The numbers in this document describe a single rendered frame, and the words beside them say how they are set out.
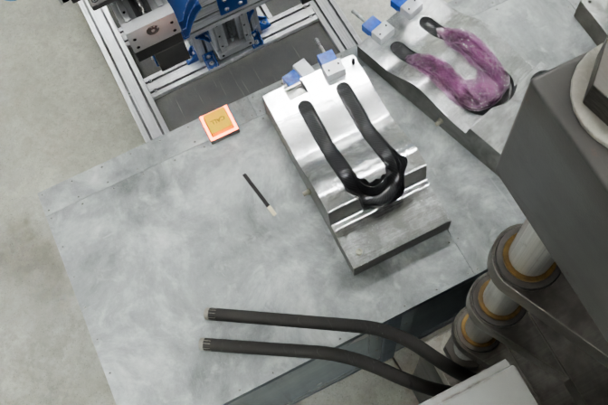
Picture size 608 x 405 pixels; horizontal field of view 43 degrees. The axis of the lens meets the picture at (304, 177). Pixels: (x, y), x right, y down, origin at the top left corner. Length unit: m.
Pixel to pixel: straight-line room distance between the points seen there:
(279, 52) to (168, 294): 1.21
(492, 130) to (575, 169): 1.21
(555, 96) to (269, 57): 2.19
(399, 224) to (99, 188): 0.77
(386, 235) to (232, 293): 0.40
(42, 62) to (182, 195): 1.45
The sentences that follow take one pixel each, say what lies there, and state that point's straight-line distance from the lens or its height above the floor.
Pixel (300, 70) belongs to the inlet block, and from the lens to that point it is 2.03.
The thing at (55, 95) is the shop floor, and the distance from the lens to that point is 3.20.
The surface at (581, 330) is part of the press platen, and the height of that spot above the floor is 1.54.
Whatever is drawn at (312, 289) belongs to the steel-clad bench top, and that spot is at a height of 0.80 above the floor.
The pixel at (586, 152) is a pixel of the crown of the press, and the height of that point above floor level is 2.00.
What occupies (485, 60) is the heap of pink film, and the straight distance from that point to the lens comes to 2.00.
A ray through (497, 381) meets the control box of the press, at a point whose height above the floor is 1.47.
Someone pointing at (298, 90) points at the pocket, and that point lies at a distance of 1.99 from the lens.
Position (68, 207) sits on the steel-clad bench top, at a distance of 2.05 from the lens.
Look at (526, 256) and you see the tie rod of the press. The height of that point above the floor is 1.61.
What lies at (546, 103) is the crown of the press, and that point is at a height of 2.00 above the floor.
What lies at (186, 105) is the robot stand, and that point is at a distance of 2.77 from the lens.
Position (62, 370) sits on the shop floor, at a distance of 2.81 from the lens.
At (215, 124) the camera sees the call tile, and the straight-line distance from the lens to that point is 2.00.
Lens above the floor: 2.59
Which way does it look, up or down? 67 degrees down
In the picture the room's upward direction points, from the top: 11 degrees counter-clockwise
